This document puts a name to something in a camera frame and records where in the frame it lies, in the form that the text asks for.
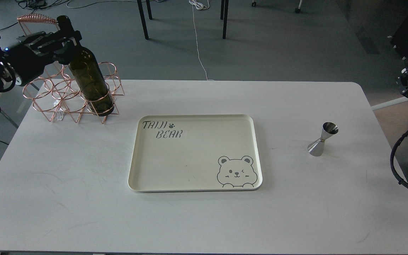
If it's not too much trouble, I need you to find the black table leg left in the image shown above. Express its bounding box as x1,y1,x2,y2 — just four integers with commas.
136,0,153,40

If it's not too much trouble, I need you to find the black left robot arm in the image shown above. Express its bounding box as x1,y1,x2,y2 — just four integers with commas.
0,16,82,93

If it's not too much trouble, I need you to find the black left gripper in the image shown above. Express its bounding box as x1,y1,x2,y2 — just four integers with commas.
3,30,82,85

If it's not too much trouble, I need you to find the cream bear serving tray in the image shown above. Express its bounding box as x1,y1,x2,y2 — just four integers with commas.
128,114,263,193

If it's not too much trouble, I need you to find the white floor cable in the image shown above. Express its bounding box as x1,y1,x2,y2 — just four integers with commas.
189,0,214,81

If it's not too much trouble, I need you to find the dark green wine bottle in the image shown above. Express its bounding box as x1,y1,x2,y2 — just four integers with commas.
57,16,115,117

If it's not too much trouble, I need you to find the black table leg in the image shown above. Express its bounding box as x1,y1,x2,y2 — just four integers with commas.
136,0,153,40
220,0,229,39

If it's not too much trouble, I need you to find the steel double jigger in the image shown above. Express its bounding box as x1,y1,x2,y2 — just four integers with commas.
307,122,339,157

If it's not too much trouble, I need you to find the black table leg right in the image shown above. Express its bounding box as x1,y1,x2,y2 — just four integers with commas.
220,0,229,39

